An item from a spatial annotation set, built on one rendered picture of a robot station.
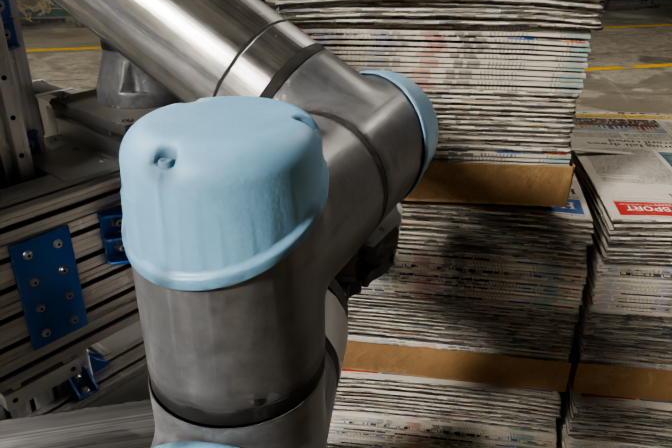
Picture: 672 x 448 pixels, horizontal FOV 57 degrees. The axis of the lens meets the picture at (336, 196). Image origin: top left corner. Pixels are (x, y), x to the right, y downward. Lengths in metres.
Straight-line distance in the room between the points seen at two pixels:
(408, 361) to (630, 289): 0.25
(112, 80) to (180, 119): 0.81
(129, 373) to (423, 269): 0.87
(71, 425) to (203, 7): 0.27
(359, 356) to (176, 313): 0.53
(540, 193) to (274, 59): 0.37
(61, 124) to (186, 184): 1.04
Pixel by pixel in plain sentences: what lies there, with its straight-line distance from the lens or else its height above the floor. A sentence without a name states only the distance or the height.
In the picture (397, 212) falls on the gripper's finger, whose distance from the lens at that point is 0.53.
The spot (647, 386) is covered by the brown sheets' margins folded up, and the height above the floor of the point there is 0.63.
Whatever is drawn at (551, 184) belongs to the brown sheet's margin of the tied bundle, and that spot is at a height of 0.86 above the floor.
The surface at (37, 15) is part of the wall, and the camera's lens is 7.38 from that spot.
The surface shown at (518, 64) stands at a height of 0.97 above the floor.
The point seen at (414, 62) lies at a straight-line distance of 0.58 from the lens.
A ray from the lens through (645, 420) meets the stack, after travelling 0.81.
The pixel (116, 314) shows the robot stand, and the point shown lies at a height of 0.49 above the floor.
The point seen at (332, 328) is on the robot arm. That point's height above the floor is 0.89.
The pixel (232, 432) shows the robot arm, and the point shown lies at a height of 0.92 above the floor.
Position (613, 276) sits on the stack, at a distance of 0.70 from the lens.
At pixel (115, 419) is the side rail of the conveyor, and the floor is 0.80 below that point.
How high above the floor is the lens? 1.10
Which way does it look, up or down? 25 degrees down
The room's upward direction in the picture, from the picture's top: straight up
